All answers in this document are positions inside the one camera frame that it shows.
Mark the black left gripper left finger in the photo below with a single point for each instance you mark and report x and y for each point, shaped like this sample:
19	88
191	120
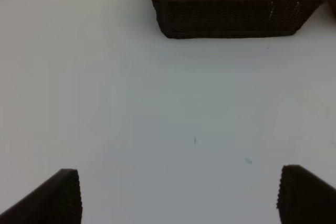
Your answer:
57	200

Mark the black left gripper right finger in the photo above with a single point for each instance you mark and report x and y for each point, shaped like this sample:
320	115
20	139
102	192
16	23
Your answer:
303	197

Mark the orange wicker basket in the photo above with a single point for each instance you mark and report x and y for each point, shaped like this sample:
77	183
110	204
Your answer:
332	4

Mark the dark brown wicker basket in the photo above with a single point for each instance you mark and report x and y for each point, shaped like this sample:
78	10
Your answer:
186	19

